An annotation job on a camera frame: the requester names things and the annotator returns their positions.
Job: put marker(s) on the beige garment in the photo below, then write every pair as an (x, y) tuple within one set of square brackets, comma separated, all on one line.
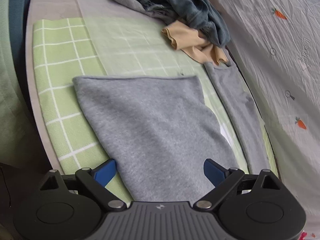
[(185, 37)]

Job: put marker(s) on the grey carrot print sheet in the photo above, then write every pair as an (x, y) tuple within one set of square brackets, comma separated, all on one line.
[(287, 55)]

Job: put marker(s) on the dark blue denim jeans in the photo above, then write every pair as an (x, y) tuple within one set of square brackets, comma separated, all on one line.
[(190, 5)]

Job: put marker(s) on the frayed light blue jeans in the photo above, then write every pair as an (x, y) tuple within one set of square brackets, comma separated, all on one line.
[(153, 7)]

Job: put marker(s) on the teal curtain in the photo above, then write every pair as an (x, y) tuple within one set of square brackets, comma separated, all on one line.
[(18, 7)]

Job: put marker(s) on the grey foam underlay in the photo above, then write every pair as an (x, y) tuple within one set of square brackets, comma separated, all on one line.
[(100, 0)]

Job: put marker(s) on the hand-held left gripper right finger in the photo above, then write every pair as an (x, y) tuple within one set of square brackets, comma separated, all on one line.
[(213, 172)]

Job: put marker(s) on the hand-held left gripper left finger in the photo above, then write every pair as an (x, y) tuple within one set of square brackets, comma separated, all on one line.
[(106, 173)]

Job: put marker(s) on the light green fuzzy cloth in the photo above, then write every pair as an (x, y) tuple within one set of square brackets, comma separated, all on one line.
[(10, 85)]

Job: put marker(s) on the grey sweatpants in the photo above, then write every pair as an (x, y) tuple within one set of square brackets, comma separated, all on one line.
[(155, 130)]

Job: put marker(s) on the green checked mat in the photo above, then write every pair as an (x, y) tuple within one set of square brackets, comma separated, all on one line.
[(57, 55)]

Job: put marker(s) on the large white tape patch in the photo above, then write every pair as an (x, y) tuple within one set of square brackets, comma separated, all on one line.
[(225, 133)]

